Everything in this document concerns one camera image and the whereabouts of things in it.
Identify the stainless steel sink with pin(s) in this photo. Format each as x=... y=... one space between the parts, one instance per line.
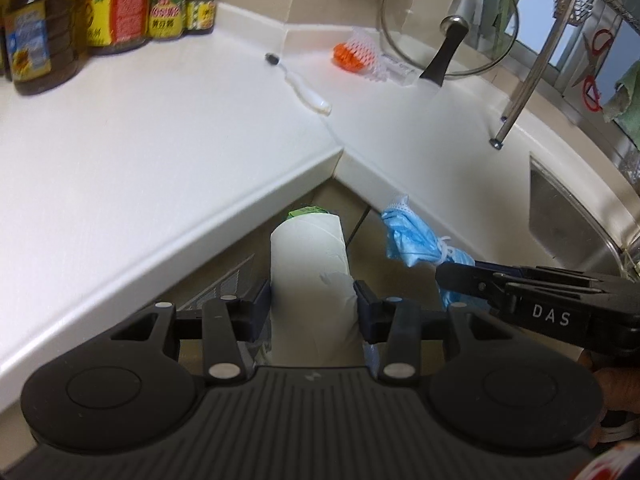
x=560 y=210

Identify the yellow label sauce jar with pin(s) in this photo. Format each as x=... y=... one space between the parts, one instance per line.
x=167 y=10

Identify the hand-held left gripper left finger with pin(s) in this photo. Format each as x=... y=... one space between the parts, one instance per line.
x=261 y=310

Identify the large yellow oil bottle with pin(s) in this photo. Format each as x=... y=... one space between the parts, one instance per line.
x=120 y=15

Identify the person's right hand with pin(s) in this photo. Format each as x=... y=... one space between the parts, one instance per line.
x=620 y=390

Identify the white toothbrush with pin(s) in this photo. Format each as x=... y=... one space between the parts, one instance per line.
x=305 y=91

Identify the blue face mask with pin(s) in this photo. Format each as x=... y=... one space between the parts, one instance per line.
x=410 y=240

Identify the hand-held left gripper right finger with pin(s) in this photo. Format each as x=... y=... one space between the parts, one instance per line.
x=362 y=310

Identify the metal dish rack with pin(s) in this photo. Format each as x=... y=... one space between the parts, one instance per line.
x=525 y=90

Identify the grey cabinet vent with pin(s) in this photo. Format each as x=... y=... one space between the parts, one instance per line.
x=220 y=280

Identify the beige kitchen base cabinet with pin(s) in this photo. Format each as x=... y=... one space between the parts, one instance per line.
x=235 y=240

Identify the white paper roll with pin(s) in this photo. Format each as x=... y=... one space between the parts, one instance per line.
x=310 y=270

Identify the glass pot lid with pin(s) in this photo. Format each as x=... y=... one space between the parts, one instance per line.
x=442 y=55

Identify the orange white foam mesh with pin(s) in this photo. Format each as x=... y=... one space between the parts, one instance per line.
x=357 y=55

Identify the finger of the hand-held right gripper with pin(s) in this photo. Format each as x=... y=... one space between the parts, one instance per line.
x=500 y=269
x=470 y=282

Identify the clear dental floss box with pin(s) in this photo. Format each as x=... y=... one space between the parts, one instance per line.
x=400 y=71

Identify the green cloth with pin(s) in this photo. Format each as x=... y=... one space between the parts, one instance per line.
x=627 y=105

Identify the large dark oil bottle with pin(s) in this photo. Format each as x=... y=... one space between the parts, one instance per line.
x=35 y=50

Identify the small green-label sauce jar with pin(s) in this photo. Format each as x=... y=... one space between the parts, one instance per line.
x=201 y=12

